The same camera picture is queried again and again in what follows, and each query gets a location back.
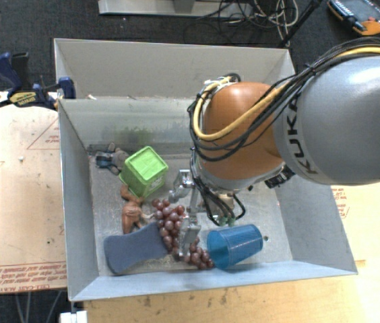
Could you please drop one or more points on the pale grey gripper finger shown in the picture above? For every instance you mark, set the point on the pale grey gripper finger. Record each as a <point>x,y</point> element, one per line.
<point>188,241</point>

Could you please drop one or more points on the red-brown toy grape bunch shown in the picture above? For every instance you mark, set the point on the red-brown toy grape bunch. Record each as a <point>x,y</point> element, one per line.
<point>169,219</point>

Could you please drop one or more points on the green plastic box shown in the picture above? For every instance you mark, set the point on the green plastic box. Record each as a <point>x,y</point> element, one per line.
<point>144,170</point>

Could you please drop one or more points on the blue plastic cup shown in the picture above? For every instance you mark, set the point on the blue plastic cup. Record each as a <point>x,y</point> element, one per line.
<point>233,246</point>

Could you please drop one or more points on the blue-grey flat sponge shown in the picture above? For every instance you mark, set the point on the blue-grey flat sponge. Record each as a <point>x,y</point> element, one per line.
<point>132,247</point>

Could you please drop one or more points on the brown toy animal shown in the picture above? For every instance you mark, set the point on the brown toy animal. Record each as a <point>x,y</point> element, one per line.
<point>131,214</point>

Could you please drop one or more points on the grey toy animal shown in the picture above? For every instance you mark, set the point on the grey toy animal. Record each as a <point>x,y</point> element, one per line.
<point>114,158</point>

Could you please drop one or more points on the grey metal bin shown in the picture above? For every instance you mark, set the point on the grey metal bin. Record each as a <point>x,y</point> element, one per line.
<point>116,69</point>

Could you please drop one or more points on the brown cardboard board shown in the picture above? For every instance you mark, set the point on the brown cardboard board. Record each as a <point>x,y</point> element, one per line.
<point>28,194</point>

